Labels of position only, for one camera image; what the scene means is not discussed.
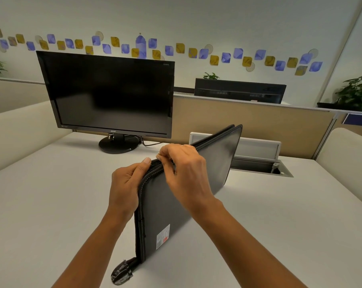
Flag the person's left forearm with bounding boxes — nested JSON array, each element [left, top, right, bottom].
[[52, 207, 134, 288]]

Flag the person's right forearm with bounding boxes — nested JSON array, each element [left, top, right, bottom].
[[191, 198, 308, 288]]

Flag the black monitor rear side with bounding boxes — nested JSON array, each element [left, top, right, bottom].
[[194, 78, 287, 104]]

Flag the black computer monitor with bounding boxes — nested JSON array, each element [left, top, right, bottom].
[[36, 51, 175, 154]]

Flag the person's right hand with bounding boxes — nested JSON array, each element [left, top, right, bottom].
[[156, 144, 224, 218]]

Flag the black zippered leather folder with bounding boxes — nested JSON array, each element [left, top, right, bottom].
[[134, 124, 243, 264]]

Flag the green potted plant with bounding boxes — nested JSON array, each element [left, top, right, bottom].
[[335, 74, 362, 113]]

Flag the black monitor cable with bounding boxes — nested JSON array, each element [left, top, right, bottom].
[[138, 137, 165, 147]]

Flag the person's left hand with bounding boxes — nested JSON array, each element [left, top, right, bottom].
[[108, 157, 152, 220]]

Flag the blue sign plate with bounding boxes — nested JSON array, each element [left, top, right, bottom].
[[342, 113, 362, 128]]

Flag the beige cubicle divider panel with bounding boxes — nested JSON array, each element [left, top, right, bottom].
[[73, 93, 339, 160]]

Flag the grey desk cable hatch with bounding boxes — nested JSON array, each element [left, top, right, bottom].
[[189, 132, 294, 178]]

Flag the black planter box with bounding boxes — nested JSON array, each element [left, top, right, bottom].
[[317, 102, 346, 110]]

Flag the blue and gold wall decals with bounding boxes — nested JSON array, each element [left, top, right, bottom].
[[0, 28, 323, 76]]

